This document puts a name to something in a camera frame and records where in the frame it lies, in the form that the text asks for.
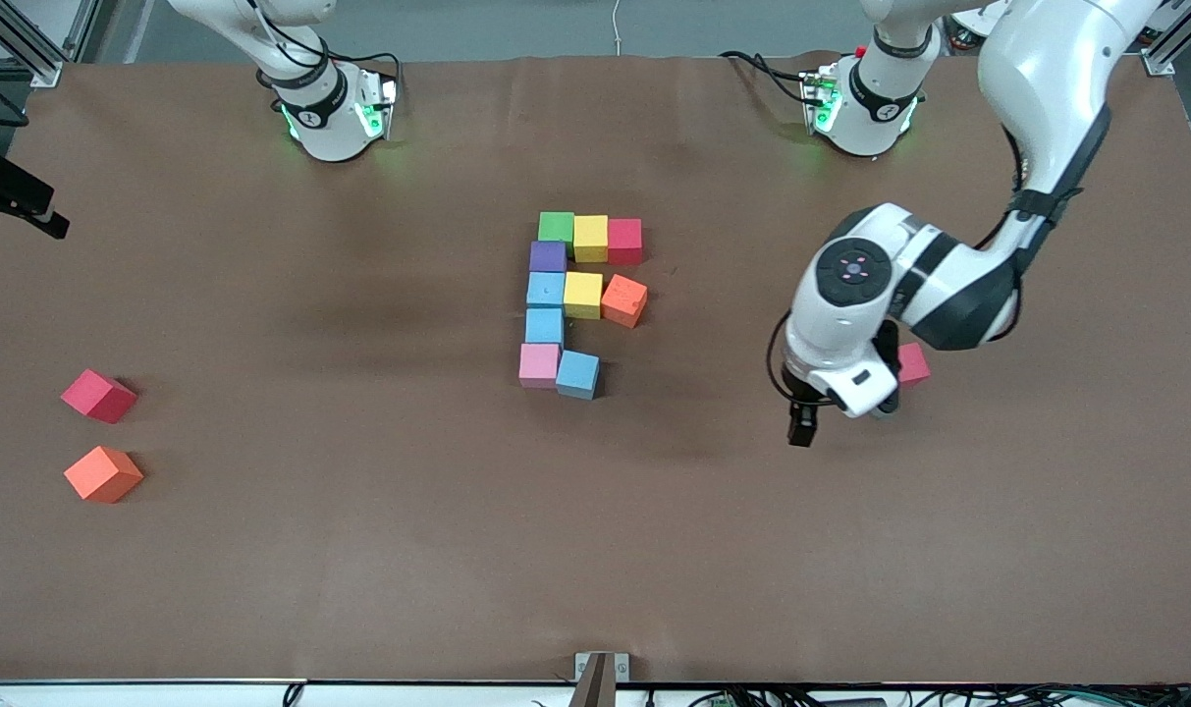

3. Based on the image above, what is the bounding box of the chipped orange foam cube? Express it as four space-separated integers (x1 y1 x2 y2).
601 274 649 329

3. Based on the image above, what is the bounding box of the yellow foam cube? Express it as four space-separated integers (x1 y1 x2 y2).
564 272 604 321
573 214 610 264

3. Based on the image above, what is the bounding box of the pink foam cube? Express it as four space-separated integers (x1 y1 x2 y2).
518 343 563 390

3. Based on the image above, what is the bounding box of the brown table cover sheet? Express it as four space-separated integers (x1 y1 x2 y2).
0 54 1191 685

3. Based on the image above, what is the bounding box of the metal base connector plate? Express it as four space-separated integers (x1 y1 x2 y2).
354 69 401 140

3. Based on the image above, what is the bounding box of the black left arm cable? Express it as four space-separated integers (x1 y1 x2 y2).
767 128 1033 399

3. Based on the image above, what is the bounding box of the aluminium frame post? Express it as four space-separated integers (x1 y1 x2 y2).
0 0 100 89
1140 0 1191 78

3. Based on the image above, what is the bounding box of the metal mounting bracket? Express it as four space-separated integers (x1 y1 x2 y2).
574 652 631 682

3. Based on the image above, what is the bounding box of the black left base cable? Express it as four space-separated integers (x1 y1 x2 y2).
719 49 814 107

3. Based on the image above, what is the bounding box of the black base cable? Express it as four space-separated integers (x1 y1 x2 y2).
242 0 405 109
719 49 814 107

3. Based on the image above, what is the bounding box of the grey camera pole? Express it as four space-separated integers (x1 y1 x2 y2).
568 655 618 707

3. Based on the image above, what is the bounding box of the black right base cable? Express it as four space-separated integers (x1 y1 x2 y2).
242 0 405 109

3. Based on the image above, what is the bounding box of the white table edge rail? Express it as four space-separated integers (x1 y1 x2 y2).
0 678 1191 707

